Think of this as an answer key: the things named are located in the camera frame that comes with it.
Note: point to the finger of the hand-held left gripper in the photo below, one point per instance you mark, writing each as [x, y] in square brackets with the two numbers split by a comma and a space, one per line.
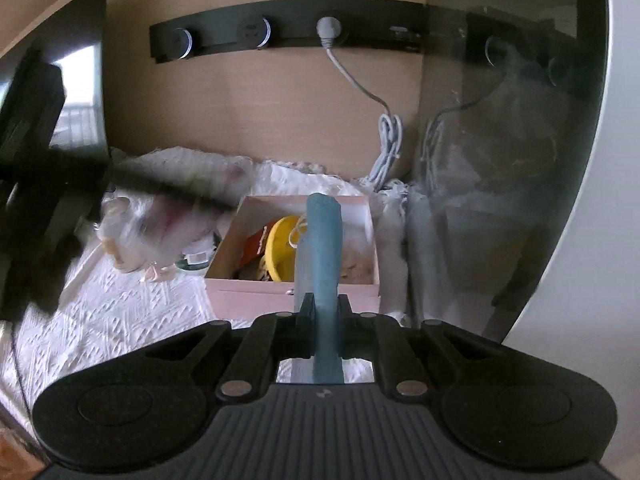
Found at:
[175, 187]

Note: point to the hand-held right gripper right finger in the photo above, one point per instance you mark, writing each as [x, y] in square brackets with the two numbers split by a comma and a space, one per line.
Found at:
[346, 332]

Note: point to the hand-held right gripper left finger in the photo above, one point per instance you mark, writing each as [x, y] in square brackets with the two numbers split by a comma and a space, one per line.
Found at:
[302, 335]

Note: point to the clear plastic bag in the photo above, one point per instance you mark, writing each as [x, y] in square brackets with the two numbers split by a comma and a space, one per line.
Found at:
[160, 232]

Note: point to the pink box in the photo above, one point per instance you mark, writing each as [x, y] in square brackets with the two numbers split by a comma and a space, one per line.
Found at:
[260, 295]

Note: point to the yellow round container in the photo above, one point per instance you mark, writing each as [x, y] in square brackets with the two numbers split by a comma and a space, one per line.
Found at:
[280, 250]

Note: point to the red packet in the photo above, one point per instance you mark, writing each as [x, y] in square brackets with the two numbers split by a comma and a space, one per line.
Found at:
[255, 247]

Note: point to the white lace tablecloth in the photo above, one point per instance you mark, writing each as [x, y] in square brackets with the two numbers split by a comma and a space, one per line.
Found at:
[125, 320]

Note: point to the black glossy screen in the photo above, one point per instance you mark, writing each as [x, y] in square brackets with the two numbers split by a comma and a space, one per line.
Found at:
[75, 35]

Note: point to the dark reflective glass panel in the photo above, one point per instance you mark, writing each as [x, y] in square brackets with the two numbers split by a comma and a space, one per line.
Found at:
[525, 160]

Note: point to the white curved panel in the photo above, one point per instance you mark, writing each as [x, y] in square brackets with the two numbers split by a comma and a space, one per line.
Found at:
[615, 210]

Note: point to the black wall power strip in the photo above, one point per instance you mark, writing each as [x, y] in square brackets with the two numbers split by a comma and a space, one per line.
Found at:
[225, 30]

